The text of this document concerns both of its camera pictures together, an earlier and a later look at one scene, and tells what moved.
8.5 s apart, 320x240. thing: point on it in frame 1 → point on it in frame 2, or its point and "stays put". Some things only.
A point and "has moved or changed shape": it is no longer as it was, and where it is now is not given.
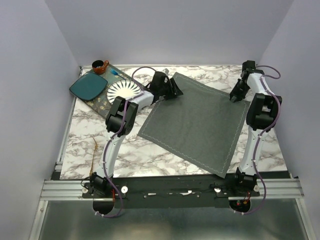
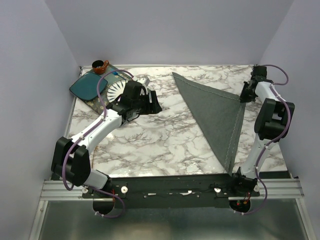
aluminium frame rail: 57,190 stays put
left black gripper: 173,91 → 152,108
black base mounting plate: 170,191 stays put
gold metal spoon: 96,146 stays put
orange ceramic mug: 99,66 stays put
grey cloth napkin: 203,125 has moved or changed shape
